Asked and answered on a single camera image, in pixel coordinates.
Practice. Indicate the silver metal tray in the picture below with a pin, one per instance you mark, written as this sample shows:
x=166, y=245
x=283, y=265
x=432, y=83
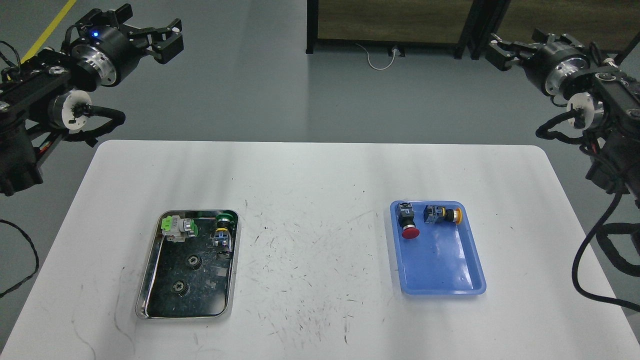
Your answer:
x=211, y=287

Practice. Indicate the yellow push button switch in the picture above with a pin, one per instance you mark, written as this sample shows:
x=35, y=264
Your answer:
x=436, y=214

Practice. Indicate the green yellow button switch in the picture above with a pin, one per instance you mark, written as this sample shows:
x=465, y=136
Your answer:
x=222, y=236

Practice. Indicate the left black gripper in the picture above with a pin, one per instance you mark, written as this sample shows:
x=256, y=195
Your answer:
x=114, y=51

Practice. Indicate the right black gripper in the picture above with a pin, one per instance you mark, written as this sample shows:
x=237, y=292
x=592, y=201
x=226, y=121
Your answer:
x=557, y=56

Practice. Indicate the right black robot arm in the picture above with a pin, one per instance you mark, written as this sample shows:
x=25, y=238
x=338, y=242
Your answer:
x=601, y=117

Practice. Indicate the black gear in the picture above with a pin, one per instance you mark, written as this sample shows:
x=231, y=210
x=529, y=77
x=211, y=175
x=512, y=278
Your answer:
x=194, y=262
x=180, y=288

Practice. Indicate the blue plastic tray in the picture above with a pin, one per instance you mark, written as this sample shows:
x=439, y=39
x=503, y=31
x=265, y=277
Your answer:
x=443, y=260

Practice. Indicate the black framed wooden cabinet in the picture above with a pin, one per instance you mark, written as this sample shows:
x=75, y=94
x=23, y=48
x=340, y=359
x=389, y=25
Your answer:
x=441, y=25

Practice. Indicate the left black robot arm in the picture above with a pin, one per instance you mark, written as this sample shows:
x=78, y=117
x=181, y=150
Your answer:
x=46, y=99

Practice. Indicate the green push button switch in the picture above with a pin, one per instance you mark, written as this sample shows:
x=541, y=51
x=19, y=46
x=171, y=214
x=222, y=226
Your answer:
x=177, y=229

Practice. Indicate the red mushroom button switch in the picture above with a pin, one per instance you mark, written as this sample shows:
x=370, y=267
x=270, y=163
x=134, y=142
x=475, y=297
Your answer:
x=406, y=221

